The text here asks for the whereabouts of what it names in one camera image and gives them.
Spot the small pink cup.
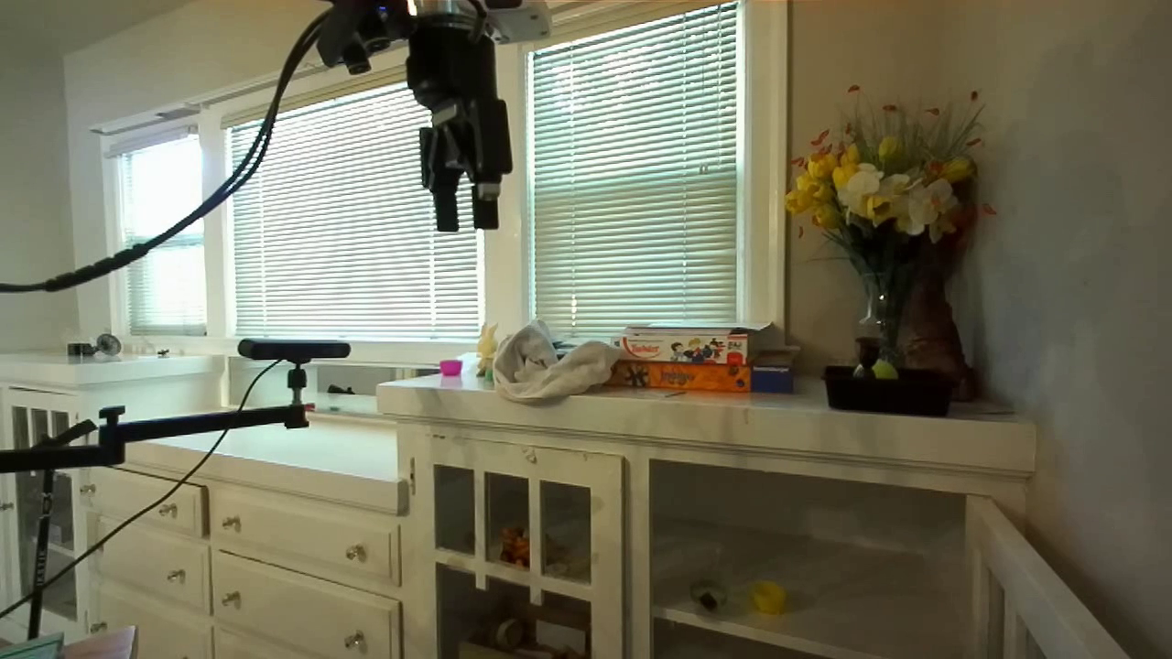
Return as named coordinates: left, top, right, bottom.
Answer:
left=439, top=357, right=460, bottom=377

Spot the right window blind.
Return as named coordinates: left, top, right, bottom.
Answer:
left=528, top=2, right=741, bottom=338

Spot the blue book stack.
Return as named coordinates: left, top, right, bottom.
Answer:
left=748, top=327, right=797, bottom=393

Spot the glass flower vase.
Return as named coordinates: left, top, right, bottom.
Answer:
left=854, top=257, right=915, bottom=382

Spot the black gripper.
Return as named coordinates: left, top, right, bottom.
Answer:
left=407, top=22, right=511, bottom=234

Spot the black camera on boom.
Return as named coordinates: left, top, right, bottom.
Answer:
left=0, top=340, right=352, bottom=472

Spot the yellow white flower bouquet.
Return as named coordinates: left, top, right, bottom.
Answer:
left=785, top=84, right=984, bottom=265

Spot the white crumpled cloth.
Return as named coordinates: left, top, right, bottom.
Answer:
left=490, top=321, right=619, bottom=404

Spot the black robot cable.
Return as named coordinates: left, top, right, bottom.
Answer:
left=0, top=10, right=334, bottom=300

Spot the white glass-front cabinet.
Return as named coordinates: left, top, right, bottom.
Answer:
left=376, top=377, right=1037, bottom=659

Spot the middle window blind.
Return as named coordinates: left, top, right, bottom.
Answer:
left=229, top=84, right=481, bottom=340

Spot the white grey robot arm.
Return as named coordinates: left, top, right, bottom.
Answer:
left=317, top=0, right=554, bottom=229

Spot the white drawer dresser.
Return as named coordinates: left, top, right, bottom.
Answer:
left=81, top=426, right=401, bottom=659

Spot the window blind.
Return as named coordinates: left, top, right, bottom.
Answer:
left=229, top=84, right=481, bottom=340
left=528, top=2, right=741, bottom=338

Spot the orange game box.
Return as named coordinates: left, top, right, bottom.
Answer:
left=615, top=327, right=752, bottom=393

